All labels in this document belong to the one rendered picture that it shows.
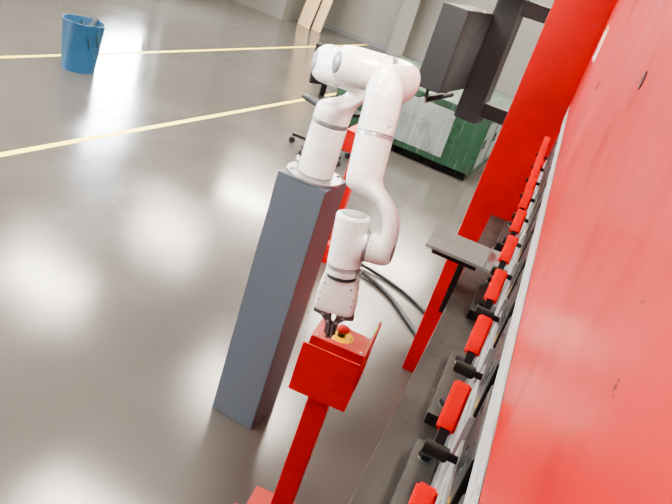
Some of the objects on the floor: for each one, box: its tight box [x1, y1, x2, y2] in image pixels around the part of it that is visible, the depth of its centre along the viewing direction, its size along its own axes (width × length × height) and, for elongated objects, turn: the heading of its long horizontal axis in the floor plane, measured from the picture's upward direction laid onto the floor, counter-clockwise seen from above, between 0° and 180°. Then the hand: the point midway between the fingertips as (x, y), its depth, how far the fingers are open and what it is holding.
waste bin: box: [61, 14, 107, 74], centre depth 594 cm, size 41×36×46 cm
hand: (330, 329), depth 176 cm, fingers closed
